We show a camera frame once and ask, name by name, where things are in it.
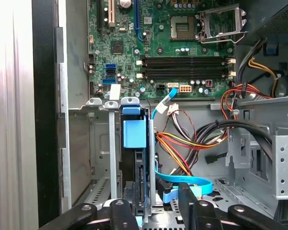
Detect locking lever wire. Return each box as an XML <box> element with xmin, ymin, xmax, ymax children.
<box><xmin>198</xmin><ymin>30</ymin><xmax>247</xmax><ymax>45</ymax></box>

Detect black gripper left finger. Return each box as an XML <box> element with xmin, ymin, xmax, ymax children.
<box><xmin>38</xmin><ymin>181</ymin><xmax>140</xmax><ymax>230</ymax></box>

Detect black expansion slot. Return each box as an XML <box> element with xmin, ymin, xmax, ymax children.
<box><xmin>96</xmin><ymin>0</ymin><xmax>106</xmax><ymax>33</ymax></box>

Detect CPU socket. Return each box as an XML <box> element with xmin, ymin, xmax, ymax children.
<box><xmin>169</xmin><ymin>15</ymin><xmax>197</xmax><ymax>40</ymax></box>

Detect cream expansion slot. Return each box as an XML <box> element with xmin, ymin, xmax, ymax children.
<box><xmin>107</xmin><ymin>0</ymin><xmax>116</xmax><ymax>27</ymax></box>

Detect metal socket cover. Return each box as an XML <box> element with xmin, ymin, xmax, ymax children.
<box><xmin>197</xmin><ymin>4</ymin><xmax>247</xmax><ymax>44</ymax></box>

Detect green motherboard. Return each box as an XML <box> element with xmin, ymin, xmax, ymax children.
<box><xmin>87</xmin><ymin>0</ymin><xmax>237</xmax><ymax>100</ymax></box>

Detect grey metal drive cage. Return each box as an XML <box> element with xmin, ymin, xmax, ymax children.
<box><xmin>225</xmin><ymin>95</ymin><xmax>288</xmax><ymax>230</ymax></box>

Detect yellow wire pair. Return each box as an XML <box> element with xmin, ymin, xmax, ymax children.
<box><xmin>248</xmin><ymin>57</ymin><xmax>281</xmax><ymax>98</ymax></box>

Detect blue data wire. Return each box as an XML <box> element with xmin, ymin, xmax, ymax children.
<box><xmin>150</xmin><ymin>87</ymin><xmax>213</xmax><ymax>204</ymax></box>

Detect multicolour wire bundle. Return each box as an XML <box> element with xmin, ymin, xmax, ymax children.
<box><xmin>220</xmin><ymin>82</ymin><xmax>272</xmax><ymax>120</ymax></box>

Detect orange yellow red power wire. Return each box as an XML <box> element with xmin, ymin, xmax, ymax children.
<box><xmin>155</xmin><ymin>131</ymin><xmax>231</xmax><ymax>201</ymax></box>

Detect grey metal disk bay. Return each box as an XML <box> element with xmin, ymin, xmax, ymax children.
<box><xmin>68</xmin><ymin>97</ymin><xmax>159</xmax><ymax>209</ymax></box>

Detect black open PC case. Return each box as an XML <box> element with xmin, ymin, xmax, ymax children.
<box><xmin>32</xmin><ymin>0</ymin><xmax>288</xmax><ymax>230</ymax></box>

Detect blue expansion slot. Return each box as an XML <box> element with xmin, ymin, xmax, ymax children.
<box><xmin>133</xmin><ymin>0</ymin><xmax>144</xmax><ymax>42</ymax></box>

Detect RAM slot white clips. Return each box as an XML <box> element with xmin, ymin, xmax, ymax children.
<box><xmin>135</xmin><ymin>70</ymin><xmax>237</xmax><ymax>80</ymax></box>
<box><xmin>135</xmin><ymin>57</ymin><xmax>237</xmax><ymax>68</ymax></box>

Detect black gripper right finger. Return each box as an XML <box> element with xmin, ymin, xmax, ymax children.
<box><xmin>178</xmin><ymin>182</ymin><xmax>288</xmax><ymax>230</ymax></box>

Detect thick black cable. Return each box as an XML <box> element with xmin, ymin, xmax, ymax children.
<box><xmin>182</xmin><ymin>119</ymin><xmax>274</xmax><ymax>173</ymax></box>

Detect grey power supply unit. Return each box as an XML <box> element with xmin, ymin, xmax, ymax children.
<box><xmin>235</xmin><ymin>0</ymin><xmax>288</xmax><ymax>46</ymax></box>

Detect black loose plug wire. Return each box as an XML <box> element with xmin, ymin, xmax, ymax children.
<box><xmin>205</xmin><ymin>150</ymin><xmax>231</xmax><ymax>165</ymax></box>

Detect RAM slot black clips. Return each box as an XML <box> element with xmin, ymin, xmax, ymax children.
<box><xmin>143</xmin><ymin>56</ymin><xmax>228</xmax><ymax>62</ymax></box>
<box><xmin>143</xmin><ymin>68</ymin><xmax>228</xmax><ymax>74</ymax></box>

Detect hard disk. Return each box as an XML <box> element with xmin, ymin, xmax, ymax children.
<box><xmin>120</xmin><ymin>105</ymin><xmax>151</xmax><ymax>227</ymax></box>

